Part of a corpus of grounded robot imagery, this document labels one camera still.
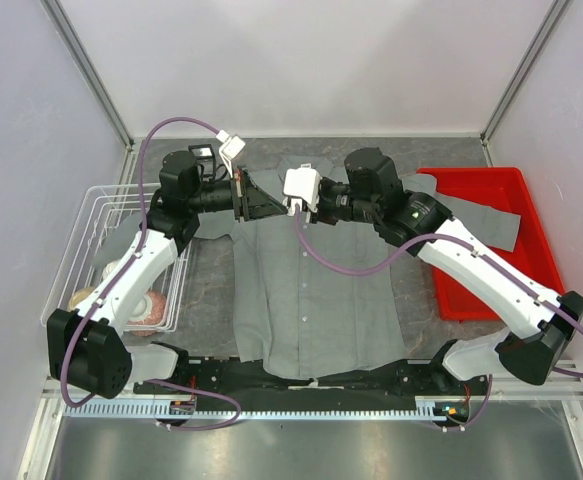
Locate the right aluminium frame post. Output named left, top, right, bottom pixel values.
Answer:
left=480, top=0, right=572, bottom=148

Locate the pink patterned bowl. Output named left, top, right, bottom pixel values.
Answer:
left=127, top=290, right=167, bottom=337

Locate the aluminium frame post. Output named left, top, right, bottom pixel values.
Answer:
left=480, top=0, right=572, bottom=148
left=40, top=0, right=135, bottom=149

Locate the black box with brooch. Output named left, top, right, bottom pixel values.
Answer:
left=188, top=144, right=216, bottom=170

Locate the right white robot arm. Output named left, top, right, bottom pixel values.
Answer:
left=308, top=148, right=583, bottom=394

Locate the beige bowl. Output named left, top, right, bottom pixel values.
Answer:
left=67, top=286, right=95, bottom=311

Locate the red plastic bin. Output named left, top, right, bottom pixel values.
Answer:
left=402, top=167, right=564, bottom=293

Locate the grey slotted cable duct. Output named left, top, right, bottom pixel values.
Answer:
left=63, top=398, right=462, bottom=421

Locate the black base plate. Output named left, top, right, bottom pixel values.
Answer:
left=133, top=354, right=490, bottom=412

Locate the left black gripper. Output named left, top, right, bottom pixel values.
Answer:
left=188, top=166, right=287, bottom=222

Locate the white bowl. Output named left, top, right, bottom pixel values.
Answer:
left=102, top=261, right=118, bottom=280

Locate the white wire dish rack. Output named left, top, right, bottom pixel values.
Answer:
left=40, top=184, right=191, bottom=333

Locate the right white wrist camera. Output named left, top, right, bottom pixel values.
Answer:
left=282, top=163, right=322, bottom=216

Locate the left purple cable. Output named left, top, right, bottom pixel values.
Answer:
left=60, top=117, right=242, bottom=432

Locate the grey shirt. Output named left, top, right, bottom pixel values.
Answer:
left=93, top=154, right=525, bottom=381

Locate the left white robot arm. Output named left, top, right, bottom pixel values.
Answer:
left=46, top=150, right=287, bottom=408

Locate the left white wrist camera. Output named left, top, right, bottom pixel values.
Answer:
left=216, top=130, right=246, bottom=177

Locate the left aluminium frame post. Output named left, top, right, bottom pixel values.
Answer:
left=40, top=0, right=135, bottom=149

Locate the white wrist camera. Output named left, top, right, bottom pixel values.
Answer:
left=216, top=130, right=246, bottom=177
left=282, top=163, right=322, bottom=216

